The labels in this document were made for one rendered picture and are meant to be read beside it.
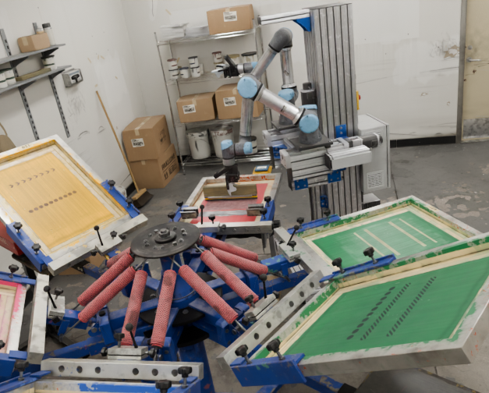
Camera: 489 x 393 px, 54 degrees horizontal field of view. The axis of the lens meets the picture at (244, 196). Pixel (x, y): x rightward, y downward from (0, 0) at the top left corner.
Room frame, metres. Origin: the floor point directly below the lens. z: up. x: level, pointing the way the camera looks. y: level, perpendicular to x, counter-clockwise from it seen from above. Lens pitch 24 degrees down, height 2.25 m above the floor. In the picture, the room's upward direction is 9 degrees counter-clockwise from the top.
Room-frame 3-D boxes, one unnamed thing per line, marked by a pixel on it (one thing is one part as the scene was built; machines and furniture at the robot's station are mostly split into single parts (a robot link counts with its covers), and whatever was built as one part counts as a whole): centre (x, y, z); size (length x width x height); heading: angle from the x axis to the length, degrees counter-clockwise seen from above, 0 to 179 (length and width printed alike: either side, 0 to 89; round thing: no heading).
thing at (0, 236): (2.81, 1.37, 1.06); 0.61 x 0.46 x 0.12; 46
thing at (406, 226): (2.05, -0.52, 1.05); 1.08 x 0.61 x 0.23; 106
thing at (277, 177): (2.83, 0.09, 0.97); 0.79 x 0.58 x 0.04; 166
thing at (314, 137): (2.94, -0.48, 1.31); 0.15 x 0.15 x 0.10
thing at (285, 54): (3.56, -0.45, 1.63); 0.15 x 0.12 x 0.55; 162
